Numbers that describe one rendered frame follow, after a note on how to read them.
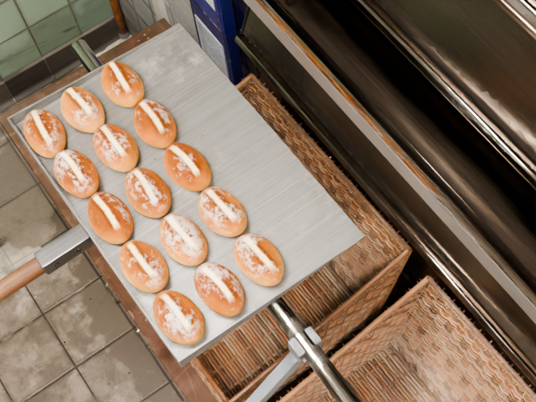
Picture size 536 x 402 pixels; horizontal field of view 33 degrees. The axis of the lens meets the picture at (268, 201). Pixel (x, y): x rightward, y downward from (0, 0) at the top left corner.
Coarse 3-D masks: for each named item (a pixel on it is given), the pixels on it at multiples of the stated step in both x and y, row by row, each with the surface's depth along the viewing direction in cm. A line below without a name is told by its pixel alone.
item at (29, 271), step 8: (24, 264) 144; (32, 264) 144; (16, 272) 143; (24, 272) 143; (32, 272) 144; (40, 272) 144; (0, 280) 143; (8, 280) 143; (16, 280) 143; (24, 280) 143; (32, 280) 144; (0, 288) 142; (8, 288) 143; (16, 288) 143; (0, 296) 142; (8, 296) 143
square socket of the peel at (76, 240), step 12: (72, 228) 146; (84, 228) 146; (60, 240) 145; (72, 240) 145; (84, 240) 145; (36, 252) 144; (48, 252) 144; (60, 252) 144; (72, 252) 145; (48, 264) 144; (60, 264) 146
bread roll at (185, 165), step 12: (180, 144) 150; (168, 156) 149; (180, 156) 148; (192, 156) 148; (168, 168) 150; (180, 168) 148; (192, 168) 148; (204, 168) 149; (180, 180) 149; (192, 180) 148; (204, 180) 148
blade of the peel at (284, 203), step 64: (128, 64) 164; (192, 64) 163; (64, 128) 158; (128, 128) 157; (192, 128) 157; (256, 128) 156; (64, 192) 153; (192, 192) 151; (256, 192) 150; (320, 192) 149; (320, 256) 144
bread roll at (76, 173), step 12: (60, 156) 150; (72, 156) 150; (84, 156) 151; (60, 168) 149; (72, 168) 148; (84, 168) 149; (96, 168) 152; (60, 180) 150; (72, 180) 148; (84, 180) 148; (96, 180) 150; (72, 192) 150; (84, 192) 149
